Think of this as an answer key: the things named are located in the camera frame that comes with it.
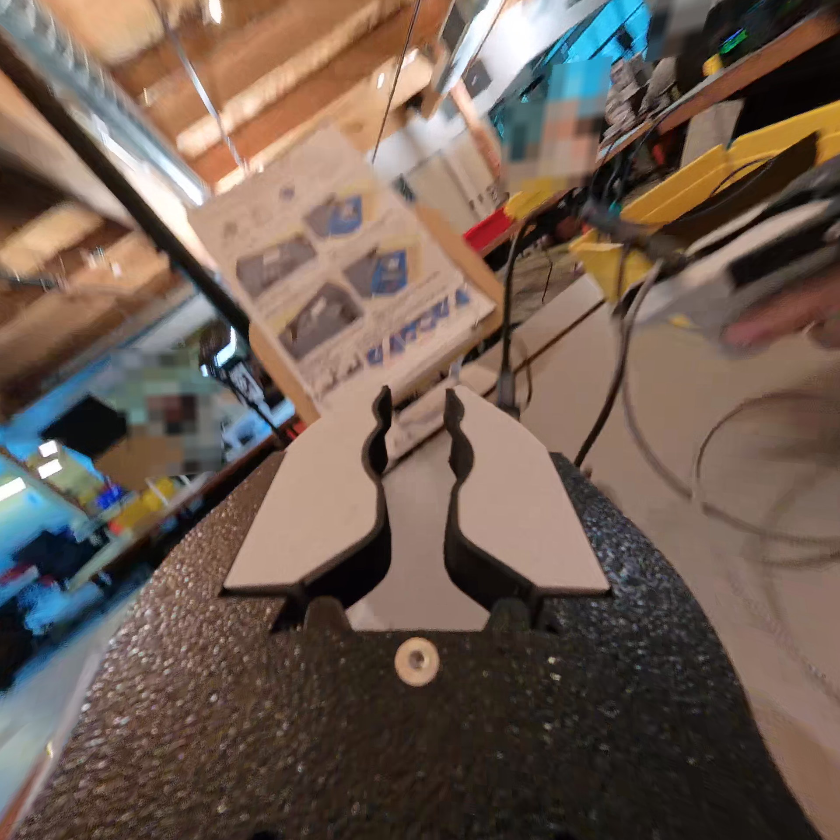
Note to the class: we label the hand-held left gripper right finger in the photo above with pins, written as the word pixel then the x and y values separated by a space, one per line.
pixel 525 518

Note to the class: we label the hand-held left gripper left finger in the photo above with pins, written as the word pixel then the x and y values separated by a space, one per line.
pixel 315 512

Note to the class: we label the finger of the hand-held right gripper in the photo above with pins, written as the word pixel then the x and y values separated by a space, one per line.
pixel 695 295
pixel 787 226

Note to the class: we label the grey usb hub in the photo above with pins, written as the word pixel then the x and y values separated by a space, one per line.
pixel 630 229

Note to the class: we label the yellow plastic bin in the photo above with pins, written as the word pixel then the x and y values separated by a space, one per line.
pixel 689 177

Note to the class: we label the person's right hand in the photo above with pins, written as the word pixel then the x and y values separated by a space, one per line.
pixel 787 328

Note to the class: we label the red plastic bin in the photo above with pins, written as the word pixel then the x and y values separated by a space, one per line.
pixel 489 229

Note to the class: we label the printed instruction sheet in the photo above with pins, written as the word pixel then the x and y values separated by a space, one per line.
pixel 328 262

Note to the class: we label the black metal bar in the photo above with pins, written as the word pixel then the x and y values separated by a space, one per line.
pixel 164 243

